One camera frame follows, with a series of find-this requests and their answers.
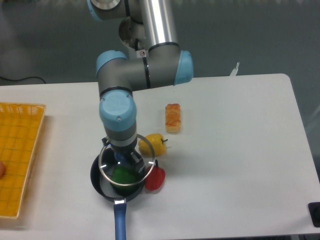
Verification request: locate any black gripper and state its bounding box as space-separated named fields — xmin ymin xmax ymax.
xmin=101 ymin=136 xmax=146 ymax=175

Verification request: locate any glass pot lid blue knob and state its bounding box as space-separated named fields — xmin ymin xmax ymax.
xmin=98 ymin=134 xmax=156 ymax=187

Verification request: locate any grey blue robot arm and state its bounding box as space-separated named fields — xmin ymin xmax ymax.
xmin=87 ymin=0 xmax=194 ymax=164

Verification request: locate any green bell pepper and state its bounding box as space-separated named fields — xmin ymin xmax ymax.
xmin=111 ymin=166 xmax=139 ymax=196

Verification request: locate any yellow bell pepper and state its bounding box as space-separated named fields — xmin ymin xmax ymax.
xmin=138 ymin=133 xmax=168 ymax=157

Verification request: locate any red bell pepper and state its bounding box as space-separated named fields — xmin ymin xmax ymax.
xmin=144 ymin=159 xmax=166 ymax=191

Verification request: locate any orange bread loaf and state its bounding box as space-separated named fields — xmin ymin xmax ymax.
xmin=165 ymin=103 xmax=181 ymax=134

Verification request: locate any yellow woven basket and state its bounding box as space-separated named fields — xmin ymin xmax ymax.
xmin=0 ymin=102 xmax=46 ymax=219

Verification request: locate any orange round object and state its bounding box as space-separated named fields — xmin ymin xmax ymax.
xmin=0 ymin=161 xmax=6 ymax=178

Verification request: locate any black device at table edge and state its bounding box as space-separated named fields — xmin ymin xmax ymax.
xmin=308 ymin=202 xmax=320 ymax=228

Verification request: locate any dark pot blue handle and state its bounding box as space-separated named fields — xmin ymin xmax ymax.
xmin=90 ymin=155 xmax=144 ymax=240

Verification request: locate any black cable on floor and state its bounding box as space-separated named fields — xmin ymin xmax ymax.
xmin=0 ymin=76 xmax=47 ymax=85

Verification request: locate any white table bracket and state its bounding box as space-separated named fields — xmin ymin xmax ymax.
xmin=230 ymin=62 xmax=240 ymax=77

